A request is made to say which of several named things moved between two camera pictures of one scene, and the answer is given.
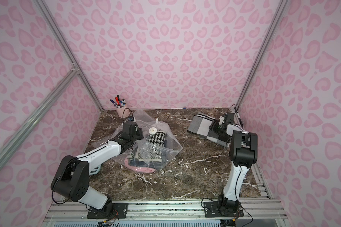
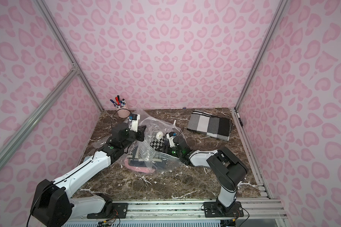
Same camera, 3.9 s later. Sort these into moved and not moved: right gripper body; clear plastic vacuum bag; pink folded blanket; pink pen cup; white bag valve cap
Moved: white bag valve cap; clear plastic vacuum bag; right gripper body
Not moved: pink folded blanket; pink pen cup
